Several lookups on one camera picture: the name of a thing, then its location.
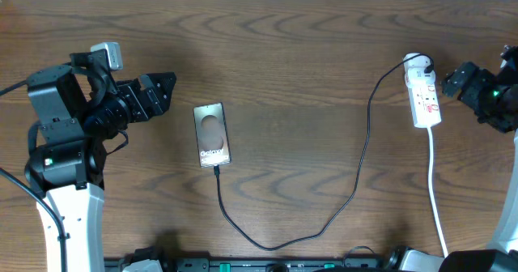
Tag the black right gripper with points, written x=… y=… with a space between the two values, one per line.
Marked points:
x=481 y=78

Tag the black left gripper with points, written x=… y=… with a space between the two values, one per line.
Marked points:
x=158 y=103

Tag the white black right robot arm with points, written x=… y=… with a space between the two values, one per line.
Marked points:
x=500 y=253

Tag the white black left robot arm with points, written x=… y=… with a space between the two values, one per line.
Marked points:
x=79 y=106

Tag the white power strip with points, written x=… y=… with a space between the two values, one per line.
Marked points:
x=424 y=103

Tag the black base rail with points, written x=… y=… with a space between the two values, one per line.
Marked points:
x=283 y=264

